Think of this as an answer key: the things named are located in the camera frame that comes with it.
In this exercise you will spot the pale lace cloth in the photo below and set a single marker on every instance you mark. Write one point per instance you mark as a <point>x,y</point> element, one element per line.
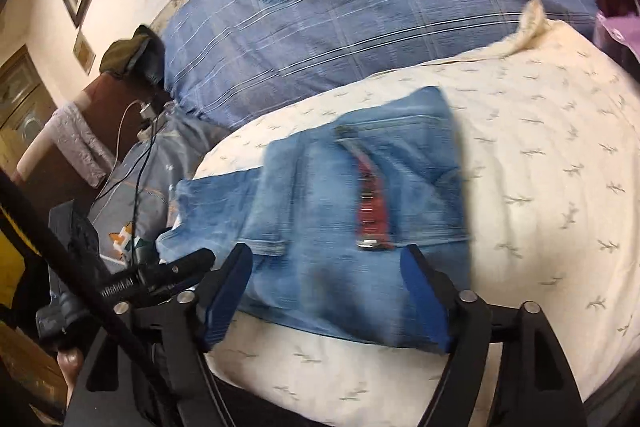
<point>82,142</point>

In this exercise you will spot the grey cartoon-print pillow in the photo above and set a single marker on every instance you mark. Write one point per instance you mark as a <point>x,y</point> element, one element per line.
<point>150,192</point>

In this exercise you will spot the cream leaf-print blanket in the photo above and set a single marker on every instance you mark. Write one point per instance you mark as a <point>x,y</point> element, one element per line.
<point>540,157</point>

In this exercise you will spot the wooden cabinet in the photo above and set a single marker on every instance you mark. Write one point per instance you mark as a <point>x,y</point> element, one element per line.
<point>22,107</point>

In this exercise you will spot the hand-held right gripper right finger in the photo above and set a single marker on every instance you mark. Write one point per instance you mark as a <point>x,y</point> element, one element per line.
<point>425,302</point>

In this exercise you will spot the person's left hand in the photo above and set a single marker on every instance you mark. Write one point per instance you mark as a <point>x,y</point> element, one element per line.
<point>67,364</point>

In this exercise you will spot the yellow cloth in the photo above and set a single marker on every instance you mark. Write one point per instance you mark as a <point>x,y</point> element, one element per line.
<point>15,252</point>

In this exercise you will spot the purple floral garment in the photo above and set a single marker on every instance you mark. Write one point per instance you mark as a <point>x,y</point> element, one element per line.
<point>620,42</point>

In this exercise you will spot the blue denim pants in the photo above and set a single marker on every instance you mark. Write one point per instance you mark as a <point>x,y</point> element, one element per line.
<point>320,217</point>

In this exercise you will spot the small framed wall picture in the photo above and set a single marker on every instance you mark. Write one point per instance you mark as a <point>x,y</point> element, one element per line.
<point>84,52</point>

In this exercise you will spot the brown wooden headboard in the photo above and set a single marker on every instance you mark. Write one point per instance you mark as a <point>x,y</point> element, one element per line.
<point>100,117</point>

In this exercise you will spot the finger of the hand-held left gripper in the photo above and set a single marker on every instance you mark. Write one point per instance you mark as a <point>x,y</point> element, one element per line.
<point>180,264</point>

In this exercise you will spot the blue plaid quilt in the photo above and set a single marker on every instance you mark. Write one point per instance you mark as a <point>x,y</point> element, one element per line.
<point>375,7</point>

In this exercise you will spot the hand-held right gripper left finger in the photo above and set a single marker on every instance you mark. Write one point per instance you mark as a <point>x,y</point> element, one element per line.
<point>225,302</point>

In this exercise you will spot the olive green cap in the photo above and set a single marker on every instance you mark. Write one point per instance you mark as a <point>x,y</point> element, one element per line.
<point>122,54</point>

